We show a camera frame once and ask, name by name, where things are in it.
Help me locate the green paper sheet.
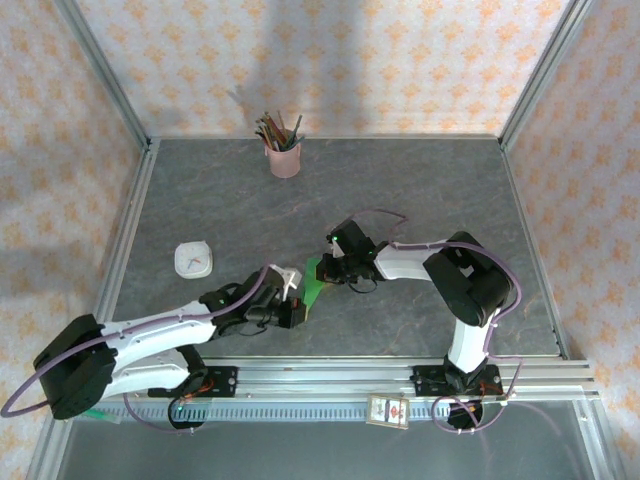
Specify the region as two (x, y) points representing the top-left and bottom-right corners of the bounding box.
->
(298, 255), (329, 314)

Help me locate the white round object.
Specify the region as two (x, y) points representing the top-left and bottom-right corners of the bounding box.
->
(173, 240), (214, 280)

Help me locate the pink pencil cup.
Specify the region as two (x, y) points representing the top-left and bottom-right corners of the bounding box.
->
(264, 137), (304, 179)

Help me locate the playing card box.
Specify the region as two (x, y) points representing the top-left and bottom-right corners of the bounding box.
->
(366, 393), (411, 430)

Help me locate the dark green coloured pencil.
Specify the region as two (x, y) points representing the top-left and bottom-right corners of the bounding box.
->
(285, 114), (305, 150)

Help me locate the green marker pen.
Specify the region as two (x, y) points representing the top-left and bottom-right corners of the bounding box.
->
(84, 407), (123, 426)

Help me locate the wide aluminium mounting rail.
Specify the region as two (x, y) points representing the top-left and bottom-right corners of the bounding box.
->
(52, 355), (600, 404)

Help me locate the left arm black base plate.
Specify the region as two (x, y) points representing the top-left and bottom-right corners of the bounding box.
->
(148, 365), (239, 400)

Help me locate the grey slotted cable duct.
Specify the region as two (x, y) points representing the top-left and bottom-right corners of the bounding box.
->
(119, 402), (506, 422)

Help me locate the aluminium side rail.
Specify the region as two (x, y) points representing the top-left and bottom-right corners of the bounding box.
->
(499, 139), (571, 359)
(82, 139), (161, 359)

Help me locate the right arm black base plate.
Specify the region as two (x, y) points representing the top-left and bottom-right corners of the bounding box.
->
(410, 364), (503, 399)

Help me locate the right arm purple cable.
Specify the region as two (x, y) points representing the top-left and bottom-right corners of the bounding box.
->
(349, 208), (526, 435)

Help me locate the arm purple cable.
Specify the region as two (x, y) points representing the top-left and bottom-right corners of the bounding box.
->
(0, 262), (281, 435)
(349, 208), (526, 435)

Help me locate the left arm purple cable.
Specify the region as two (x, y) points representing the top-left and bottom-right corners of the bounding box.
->
(0, 262), (281, 435)

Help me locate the aluminium frame post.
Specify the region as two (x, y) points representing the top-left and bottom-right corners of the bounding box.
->
(499, 0), (596, 149)
(54, 0), (151, 146)

